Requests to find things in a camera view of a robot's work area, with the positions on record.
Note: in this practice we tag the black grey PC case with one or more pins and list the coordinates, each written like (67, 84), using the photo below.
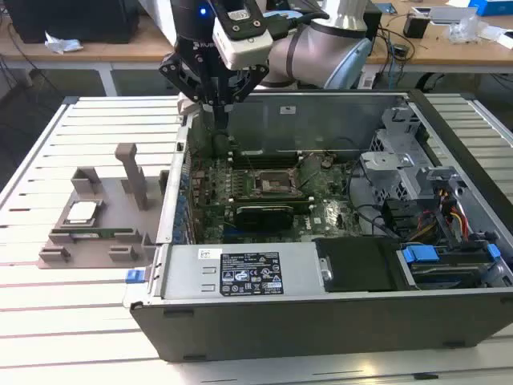
(320, 329)

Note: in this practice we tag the small black cube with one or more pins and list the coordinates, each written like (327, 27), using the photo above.
(414, 27)

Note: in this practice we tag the white paper sheet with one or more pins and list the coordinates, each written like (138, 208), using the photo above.
(501, 38)

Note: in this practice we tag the black power connector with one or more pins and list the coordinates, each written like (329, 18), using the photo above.
(398, 214)

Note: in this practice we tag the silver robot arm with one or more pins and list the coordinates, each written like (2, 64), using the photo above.
(320, 44)

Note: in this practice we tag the silver CPU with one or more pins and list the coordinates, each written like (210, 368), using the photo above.
(82, 212)

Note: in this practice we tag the green motherboard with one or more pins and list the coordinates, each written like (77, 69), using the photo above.
(328, 216)

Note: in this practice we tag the metal drive cage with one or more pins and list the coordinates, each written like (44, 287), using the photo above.
(401, 176)

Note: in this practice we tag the brown parts rack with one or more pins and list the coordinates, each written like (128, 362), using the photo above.
(116, 208)

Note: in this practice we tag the white flat box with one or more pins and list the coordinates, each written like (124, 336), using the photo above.
(453, 15)

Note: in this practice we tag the small white device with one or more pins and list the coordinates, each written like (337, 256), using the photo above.
(421, 10)

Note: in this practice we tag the wooden desk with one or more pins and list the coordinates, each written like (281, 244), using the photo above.
(441, 52)
(120, 50)

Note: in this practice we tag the round coin battery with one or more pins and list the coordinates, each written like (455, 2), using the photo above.
(326, 160)

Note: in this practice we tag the blue case latch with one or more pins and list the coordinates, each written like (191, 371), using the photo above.
(134, 276)

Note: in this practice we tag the grey power supply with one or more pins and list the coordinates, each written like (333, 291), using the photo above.
(184, 280)

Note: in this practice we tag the black speaker box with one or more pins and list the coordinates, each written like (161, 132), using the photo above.
(374, 24)

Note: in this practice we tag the blue box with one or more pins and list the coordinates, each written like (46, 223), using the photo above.
(493, 7)

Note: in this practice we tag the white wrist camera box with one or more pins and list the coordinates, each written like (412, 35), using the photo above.
(244, 44)

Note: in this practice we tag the black computer tower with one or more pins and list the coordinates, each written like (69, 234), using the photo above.
(60, 20)

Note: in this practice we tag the metal locking lever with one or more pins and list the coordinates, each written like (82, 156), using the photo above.
(304, 163)
(251, 165)

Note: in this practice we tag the green RAM stick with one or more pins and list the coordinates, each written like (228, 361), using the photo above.
(301, 206)
(104, 232)

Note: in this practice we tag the black graphics card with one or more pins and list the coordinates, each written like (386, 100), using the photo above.
(264, 218)

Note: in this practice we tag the black plastic cover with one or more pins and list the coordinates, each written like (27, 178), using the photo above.
(352, 264)

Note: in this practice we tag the clear plastic bag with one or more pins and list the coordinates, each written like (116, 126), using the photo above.
(465, 31)

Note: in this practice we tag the small blue card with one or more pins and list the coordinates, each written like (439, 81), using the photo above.
(386, 7)

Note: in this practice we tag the white power adapter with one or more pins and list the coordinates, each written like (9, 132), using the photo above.
(368, 80)

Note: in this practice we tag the small black adapter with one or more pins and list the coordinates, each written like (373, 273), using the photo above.
(401, 50)

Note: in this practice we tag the blue expansion slot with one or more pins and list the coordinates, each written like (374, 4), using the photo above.
(232, 234)

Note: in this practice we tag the crumpled white paper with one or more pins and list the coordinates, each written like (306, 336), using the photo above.
(64, 44)

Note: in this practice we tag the hard disk in blue carrier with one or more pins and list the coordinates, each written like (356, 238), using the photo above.
(420, 255)

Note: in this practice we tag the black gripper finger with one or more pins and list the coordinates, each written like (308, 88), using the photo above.
(176, 70)
(254, 78)

